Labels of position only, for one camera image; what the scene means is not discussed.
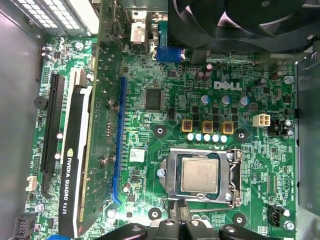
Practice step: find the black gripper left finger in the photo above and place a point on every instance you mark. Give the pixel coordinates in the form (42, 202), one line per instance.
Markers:
(167, 230)

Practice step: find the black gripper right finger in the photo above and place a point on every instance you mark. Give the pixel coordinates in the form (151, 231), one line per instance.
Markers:
(197, 231)

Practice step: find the CPU with silver top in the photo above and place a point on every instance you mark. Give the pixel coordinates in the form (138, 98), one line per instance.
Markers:
(200, 175)

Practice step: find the CPU socket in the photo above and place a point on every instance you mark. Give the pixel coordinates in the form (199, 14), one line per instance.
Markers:
(236, 175)

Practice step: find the black graphics card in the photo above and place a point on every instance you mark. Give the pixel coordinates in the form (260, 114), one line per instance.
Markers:
(72, 175)

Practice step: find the blue expansion slot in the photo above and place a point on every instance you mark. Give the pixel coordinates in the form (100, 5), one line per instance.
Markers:
(121, 125)

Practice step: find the green motherboard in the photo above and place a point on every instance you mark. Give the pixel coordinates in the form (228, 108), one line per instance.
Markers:
(175, 105)

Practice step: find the white four pin socket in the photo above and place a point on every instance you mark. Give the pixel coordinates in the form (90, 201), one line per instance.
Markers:
(261, 120)

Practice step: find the black expansion slot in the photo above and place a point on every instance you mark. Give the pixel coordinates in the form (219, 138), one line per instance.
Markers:
(52, 125)

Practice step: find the black round buzzer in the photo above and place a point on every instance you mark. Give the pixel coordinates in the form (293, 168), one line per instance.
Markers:
(40, 102)

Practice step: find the black PC case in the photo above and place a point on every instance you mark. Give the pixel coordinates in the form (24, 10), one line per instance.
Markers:
(15, 125)

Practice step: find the black fan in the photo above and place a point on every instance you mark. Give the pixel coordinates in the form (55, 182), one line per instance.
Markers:
(237, 20)

